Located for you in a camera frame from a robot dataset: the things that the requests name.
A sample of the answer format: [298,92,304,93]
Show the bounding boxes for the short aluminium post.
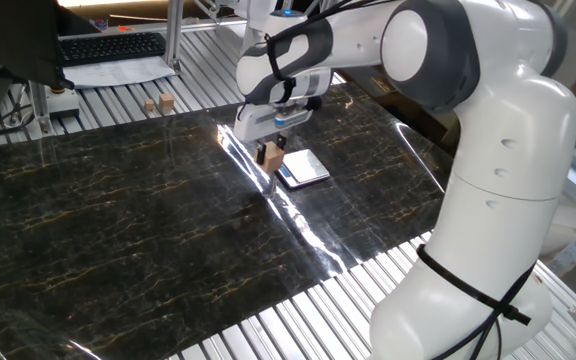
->
[27,79,54,136]

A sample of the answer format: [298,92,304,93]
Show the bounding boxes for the black keyboard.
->
[57,31,168,68]

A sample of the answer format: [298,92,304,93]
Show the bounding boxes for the black marble pattern mat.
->
[0,81,457,360]

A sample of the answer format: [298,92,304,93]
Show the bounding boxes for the black strap on lower link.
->
[416,243,533,326]

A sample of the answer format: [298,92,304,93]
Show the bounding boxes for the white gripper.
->
[232,102,314,166]

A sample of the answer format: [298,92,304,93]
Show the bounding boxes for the tall aluminium post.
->
[163,0,185,74]

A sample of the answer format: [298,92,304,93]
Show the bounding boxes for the silver digital scale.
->
[275,148,331,190]

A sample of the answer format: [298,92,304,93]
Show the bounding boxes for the white emergency stop box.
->
[45,85,81,120]

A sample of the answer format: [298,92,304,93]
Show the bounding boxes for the aluminium rail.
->
[60,18,247,39]

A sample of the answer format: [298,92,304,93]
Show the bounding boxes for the silver wrist camera blue ends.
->
[273,109,314,129]

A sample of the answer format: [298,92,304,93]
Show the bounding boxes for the black monitor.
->
[0,0,99,91]

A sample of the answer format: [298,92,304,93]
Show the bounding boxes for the white paper sheet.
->
[62,54,177,90]

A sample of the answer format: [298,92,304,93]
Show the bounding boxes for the large wooden cube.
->
[256,144,286,175]

